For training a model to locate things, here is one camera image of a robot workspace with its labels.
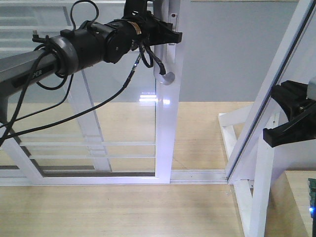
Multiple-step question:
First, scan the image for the green circuit board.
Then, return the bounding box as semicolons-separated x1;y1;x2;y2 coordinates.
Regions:
308;178;316;219

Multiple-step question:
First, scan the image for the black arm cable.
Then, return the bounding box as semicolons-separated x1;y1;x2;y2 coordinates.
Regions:
0;0;165;146

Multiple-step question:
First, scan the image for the grey metal door handle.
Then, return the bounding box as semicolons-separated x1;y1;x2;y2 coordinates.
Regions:
153;0;175;85

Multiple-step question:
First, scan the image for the silver door lock plate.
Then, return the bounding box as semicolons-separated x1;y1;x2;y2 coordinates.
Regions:
168;13;178;32

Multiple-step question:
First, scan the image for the white framed transparent sliding door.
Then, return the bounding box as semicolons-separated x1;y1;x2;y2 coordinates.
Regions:
0;0;183;185

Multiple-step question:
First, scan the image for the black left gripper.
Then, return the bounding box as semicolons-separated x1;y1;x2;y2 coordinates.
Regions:
123;0;182;46

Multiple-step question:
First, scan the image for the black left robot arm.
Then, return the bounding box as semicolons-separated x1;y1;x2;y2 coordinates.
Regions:
0;0;182;123

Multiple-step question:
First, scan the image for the white rear support brace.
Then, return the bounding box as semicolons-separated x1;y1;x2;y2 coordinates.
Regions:
218;105;252;158

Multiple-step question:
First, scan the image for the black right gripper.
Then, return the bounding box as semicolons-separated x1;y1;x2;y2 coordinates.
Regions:
263;80;316;148

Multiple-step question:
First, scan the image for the white door jamb frame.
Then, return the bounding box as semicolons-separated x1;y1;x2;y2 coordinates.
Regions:
170;0;316;184

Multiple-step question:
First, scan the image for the white triangular support brace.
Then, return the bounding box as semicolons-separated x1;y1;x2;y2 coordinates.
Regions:
234;112;282;237

